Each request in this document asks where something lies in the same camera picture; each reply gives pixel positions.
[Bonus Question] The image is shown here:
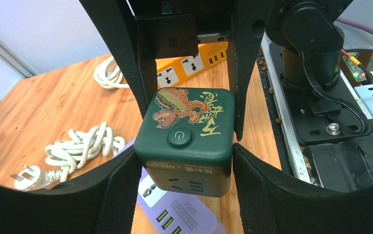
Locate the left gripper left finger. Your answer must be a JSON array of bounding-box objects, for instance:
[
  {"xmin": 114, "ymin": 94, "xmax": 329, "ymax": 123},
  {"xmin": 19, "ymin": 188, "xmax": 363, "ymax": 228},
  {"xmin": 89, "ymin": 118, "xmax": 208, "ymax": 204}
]
[{"xmin": 0, "ymin": 147, "xmax": 141, "ymax": 234}]

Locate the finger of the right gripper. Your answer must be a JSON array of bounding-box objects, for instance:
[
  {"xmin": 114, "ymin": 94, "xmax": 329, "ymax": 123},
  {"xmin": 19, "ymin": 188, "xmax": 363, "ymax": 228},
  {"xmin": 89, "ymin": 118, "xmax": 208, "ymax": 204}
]
[
  {"xmin": 227, "ymin": 0, "xmax": 274, "ymax": 141},
  {"xmin": 80, "ymin": 0, "xmax": 157, "ymax": 117}
]

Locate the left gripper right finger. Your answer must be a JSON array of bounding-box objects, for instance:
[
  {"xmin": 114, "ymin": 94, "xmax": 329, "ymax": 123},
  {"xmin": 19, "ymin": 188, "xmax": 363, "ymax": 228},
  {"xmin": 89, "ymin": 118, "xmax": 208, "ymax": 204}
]
[{"xmin": 233, "ymin": 143, "xmax": 373, "ymax": 234}]

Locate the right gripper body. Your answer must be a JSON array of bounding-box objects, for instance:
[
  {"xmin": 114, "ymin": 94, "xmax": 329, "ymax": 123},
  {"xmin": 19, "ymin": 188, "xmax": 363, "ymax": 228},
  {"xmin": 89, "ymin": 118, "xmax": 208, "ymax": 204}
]
[{"xmin": 128, "ymin": 0, "xmax": 233, "ymax": 59}]

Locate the white cable of purple strip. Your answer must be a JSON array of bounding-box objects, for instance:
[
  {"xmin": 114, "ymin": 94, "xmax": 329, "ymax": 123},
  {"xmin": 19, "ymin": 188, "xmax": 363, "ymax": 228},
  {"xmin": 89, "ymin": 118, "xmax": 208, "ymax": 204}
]
[{"xmin": 9, "ymin": 121, "xmax": 126, "ymax": 192}]

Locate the purple power strip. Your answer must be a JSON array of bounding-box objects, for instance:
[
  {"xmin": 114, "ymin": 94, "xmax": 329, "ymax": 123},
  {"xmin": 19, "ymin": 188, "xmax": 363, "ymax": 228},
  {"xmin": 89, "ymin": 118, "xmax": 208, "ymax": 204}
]
[{"xmin": 113, "ymin": 138, "xmax": 227, "ymax": 234}]

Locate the dark green dragon cube plug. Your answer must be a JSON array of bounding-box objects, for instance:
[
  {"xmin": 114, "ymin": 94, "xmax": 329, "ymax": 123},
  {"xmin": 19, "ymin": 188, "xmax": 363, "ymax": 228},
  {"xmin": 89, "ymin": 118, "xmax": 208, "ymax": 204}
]
[{"xmin": 134, "ymin": 87, "xmax": 235, "ymax": 197}]

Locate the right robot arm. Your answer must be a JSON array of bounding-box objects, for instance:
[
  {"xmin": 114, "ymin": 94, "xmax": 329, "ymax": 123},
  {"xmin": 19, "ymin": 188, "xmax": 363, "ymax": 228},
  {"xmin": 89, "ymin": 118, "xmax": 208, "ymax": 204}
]
[{"xmin": 81, "ymin": 0, "xmax": 350, "ymax": 140}]

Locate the orange power strip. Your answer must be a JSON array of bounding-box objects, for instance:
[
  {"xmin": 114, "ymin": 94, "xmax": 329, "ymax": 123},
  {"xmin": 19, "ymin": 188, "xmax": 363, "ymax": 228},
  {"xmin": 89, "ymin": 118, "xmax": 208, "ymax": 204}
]
[{"xmin": 156, "ymin": 42, "xmax": 228, "ymax": 89}]

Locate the white cable of orange strip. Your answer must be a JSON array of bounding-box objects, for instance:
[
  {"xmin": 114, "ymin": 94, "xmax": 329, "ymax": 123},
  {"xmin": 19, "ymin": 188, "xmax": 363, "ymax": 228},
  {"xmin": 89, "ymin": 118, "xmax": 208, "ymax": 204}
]
[{"xmin": 93, "ymin": 55, "xmax": 130, "ymax": 90}]

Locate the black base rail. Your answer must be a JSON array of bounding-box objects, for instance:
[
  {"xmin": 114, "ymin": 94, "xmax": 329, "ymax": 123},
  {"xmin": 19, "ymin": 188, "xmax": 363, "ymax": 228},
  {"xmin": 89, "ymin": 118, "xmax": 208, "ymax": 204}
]
[{"xmin": 260, "ymin": 36, "xmax": 373, "ymax": 193}]

